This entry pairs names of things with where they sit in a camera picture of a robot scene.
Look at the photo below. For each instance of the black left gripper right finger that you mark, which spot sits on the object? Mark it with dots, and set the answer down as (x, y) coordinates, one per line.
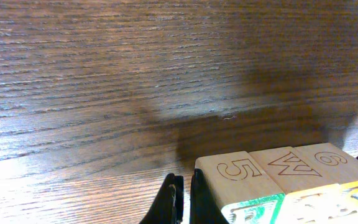
(203, 208)

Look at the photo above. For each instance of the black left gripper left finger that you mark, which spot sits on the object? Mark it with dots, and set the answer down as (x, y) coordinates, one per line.
(167, 207)

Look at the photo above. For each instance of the green R wooden block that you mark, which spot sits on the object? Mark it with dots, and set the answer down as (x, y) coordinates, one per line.
(241, 189)

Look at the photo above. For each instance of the yellow S wooden block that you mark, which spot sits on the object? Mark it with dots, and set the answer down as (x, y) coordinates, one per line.
(312, 194)

